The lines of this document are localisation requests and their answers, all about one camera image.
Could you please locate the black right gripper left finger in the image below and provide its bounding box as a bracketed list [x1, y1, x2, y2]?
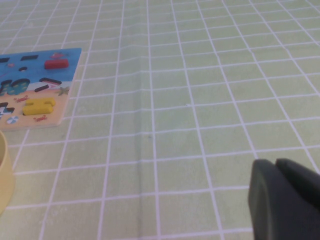
[247, 158, 320, 240]

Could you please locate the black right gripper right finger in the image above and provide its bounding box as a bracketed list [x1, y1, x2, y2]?
[274, 157, 320, 200]

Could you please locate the yellow equals sign piece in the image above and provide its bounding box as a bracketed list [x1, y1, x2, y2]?
[22, 97, 56, 116]

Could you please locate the red minus bar piece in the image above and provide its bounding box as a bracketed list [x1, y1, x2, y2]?
[44, 58, 70, 70]

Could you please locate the yellow bowl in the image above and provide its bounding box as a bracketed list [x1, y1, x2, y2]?
[0, 129, 16, 216]

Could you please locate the blue beach puzzle board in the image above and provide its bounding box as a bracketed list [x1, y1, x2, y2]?
[0, 47, 83, 133]

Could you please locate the green grid tablecloth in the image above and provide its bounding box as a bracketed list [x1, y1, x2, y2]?
[0, 0, 320, 240]

